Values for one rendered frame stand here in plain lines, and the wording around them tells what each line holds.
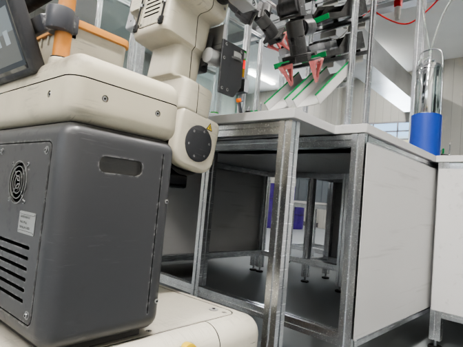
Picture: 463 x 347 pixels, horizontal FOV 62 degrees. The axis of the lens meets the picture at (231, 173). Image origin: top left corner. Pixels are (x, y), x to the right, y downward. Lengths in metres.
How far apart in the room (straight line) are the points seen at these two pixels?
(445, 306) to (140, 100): 1.61
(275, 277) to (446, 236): 1.01
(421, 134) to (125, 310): 1.86
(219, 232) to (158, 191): 2.13
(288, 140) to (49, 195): 0.70
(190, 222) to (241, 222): 0.53
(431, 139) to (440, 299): 0.82
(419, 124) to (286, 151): 1.27
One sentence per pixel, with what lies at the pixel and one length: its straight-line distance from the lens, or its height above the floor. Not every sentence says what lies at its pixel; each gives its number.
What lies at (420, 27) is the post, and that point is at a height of 1.77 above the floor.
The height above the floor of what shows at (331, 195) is 0.68.
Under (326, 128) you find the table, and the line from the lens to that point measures 1.33.
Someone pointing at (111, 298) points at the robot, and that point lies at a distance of 0.79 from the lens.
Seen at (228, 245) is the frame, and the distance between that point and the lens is 3.01.
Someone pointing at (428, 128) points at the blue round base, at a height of 1.04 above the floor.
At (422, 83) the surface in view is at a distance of 2.39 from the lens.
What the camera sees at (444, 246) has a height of 0.46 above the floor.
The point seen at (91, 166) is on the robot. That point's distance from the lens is 0.73.
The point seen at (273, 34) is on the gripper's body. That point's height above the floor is 1.30.
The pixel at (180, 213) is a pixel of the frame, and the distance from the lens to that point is 2.65.
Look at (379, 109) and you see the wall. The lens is 10.92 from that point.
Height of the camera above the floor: 0.58
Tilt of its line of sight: 4 degrees up
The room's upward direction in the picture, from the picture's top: 5 degrees clockwise
